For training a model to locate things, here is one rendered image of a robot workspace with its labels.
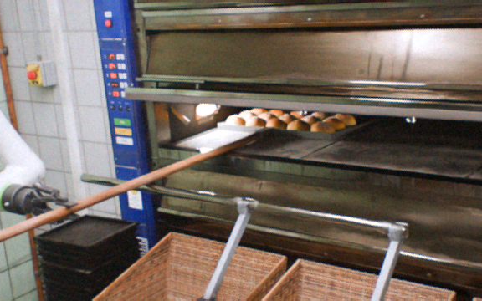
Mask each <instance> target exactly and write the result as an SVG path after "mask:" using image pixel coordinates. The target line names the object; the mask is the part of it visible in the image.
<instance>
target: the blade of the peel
mask: <svg viewBox="0 0 482 301"><path fill-rule="evenodd" d="M354 118H355V120H356V125H355V126H352V127H350V128H345V129H344V130H338V131H335V132H332V133H327V132H317V131H307V130H287V129H277V128H274V134H275V135H278V136H286V137H296V138H306V139H316V140H334V139H337V138H339V137H342V136H343V135H344V134H347V133H349V132H351V131H353V130H357V129H359V128H361V127H363V126H364V125H369V124H371V122H373V121H374V120H379V119H377V118H364V117H354ZM262 128H265V127H256V126H245V125H226V121H224V122H223V123H219V124H218V129H219V130H230V131H239V132H249V133H254V132H255V131H256V130H260V129H262Z"/></svg>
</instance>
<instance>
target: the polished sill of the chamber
mask: <svg viewBox="0 0 482 301"><path fill-rule="evenodd" d="M206 151H210V150H208V148H200V147H191V146H184V145H164V146H162V147H159V154H160V157H161V158H167V159H174V160H181V161H182V160H185V159H187V158H190V157H192V156H196V155H199V154H202V153H203V152H206ZM202 163H203V164H209V165H216V166H230V167H238V168H244V169H251V170H258V171H272V172H279V173H285V174H293V175H300V176H307V177H314V178H320V179H328V180H335V181H349V182H356V183H362V184H370V185H377V186H391V187H392V188H397V189H405V190H412V191H426V192H433V193H440V194H448V195H455V196H469V198H475V199H482V179H474V178H465V177H457V176H441V175H433V173H425V172H416V171H400V170H393V169H384V168H376V167H368V166H353V165H345V164H336V163H329V161H313V160H305V159H296V158H288V157H280V156H265V155H256V154H248V153H240V152H232V151H230V152H227V153H224V154H222V155H219V156H215V157H214V158H211V159H208V160H205V161H202Z"/></svg>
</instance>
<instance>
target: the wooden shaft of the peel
mask: <svg viewBox="0 0 482 301"><path fill-rule="evenodd" d="M259 138H260V134H259V132H254V133H253V134H250V135H248V136H245V137H243V138H241V139H238V140H234V141H231V142H229V143H227V144H225V145H220V146H218V147H215V148H213V150H208V151H206V152H203V153H202V154H199V155H196V156H192V157H190V158H187V159H185V160H182V161H179V162H178V163H176V164H173V165H171V166H167V167H164V168H162V169H160V170H156V171H153V172H151V173H148V174H145V175H143V176H141V177H139V178H136V179H134V180H131V181H128V182H125V183H122V184H120V185H117V186H113V187H111V188H110V189H109V190H105V191H102V192H99V193H97V194H94V195H92V196H88V197H86V198H82V199H80V201H77V202H78V203H79V205H77V206H75V207H59V208H57V209H54V210H52V211H50V212H47V213H45V214H43V215H40V216H37V217H34V218H31V219H29V220H26V221H23V222H22V223H19V224H17V225H14V226H11V227H8V228H5V229H3V230H0V242H3V241H5V240H8V239H10V238H13V237H16V236H20V234H22V233H25V232H29V231H31V230H33V229H35V228H38V227H42V226H44V225H47V223H49V222H53V221H56V220H58V219H60V218H63V217H67V216H69V215H71V214H75V213H76V212H78V211H80V210H83V209H85V208H88V207H92V206H93V205H97V204H99V203H102V202H105V200H108V199H111V198H112V197H115V196H119V195H121V194H124V193H126V192H128V191H133V190H135V189H137V187H139V186H143V185H146V184H148V183H151V182H153V181H156V180H160V179H162V178H164V177H166V176H168V175H171V174H173V173H175V172H178V171H181V170H184V169H187V168H188V167H191V166H195V165H197V164H200V163H202V161H205V160H208V159H211V158H214V157H215V156H219V155H222V154H224V153H227V152H230V151H233V150H235V148H239V147H240V146H243V145H247V144H248V143H252V142H254V141H257V140H259Z"/></svg>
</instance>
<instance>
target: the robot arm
mask: <svg viewBox="0 0 482 301"><path fill-rule="evenodd" d="M0 159H1V160H2V162H3V164H4V165H5V166H6V169H4V170H3V171H1V172H0V212H10V213H13V214H18V215H26V214H31V215H35V216H36V217H37V216H40V215H43V214H45V213H47V212H50V211H52V210H54V209H53V208H51V207H49V206H47V204H46V202H52V203H54V202H55V205H58V206H63V207H75V206H77V205H79V203H78V202H70V201H68V198H67V197H64V196H60V195H59V190H57V189H54V188H51V187H48V186H45V185H44V184H43V183H42V182H41V181H42V180H43V178H44V176H45V167H44V164H43V162H42V160H41V159H40V158H39V157H38V156H36V155H35V154H34V153H33V152H32V150H31V148H30V147H29V146H28V145H27V144H25V143H24V141H23V139H22V138H21V137H20V134H19V133H18V132H17V131H16V130H15V129H14V128H13V127H12V125H11V123H10V121H9V120H8V118H7V117H6V115H4V114H3V112H2V110H1V108H0ZM33 188H34V189H33ZM41 192H43V193H46V194H48V195H51V196H44V195H43V194H42V193H41ZM79 217H80V215H78V214H71V215H69V216H67V217H63V218H60V219H58V220H56V221H53V222H49V223H47V225H55V226H58V225H59V224H60V223H63V222H64V221H68V220H74V219H77V218H79Z"/></svg>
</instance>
